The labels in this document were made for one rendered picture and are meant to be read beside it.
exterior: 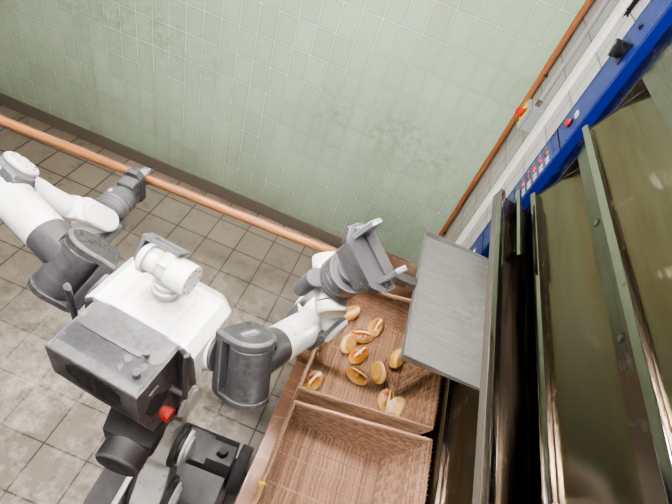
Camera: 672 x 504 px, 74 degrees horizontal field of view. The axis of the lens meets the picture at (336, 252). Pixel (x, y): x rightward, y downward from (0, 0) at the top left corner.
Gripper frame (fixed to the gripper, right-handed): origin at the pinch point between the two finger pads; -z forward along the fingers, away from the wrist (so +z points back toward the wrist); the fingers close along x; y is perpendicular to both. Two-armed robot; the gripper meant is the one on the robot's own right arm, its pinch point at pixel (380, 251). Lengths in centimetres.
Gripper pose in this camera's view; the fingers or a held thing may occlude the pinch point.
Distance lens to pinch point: 71.5
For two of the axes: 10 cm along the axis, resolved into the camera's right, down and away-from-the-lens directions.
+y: 8.2, -3.5, 4.6
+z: -3.6, 3.0, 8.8
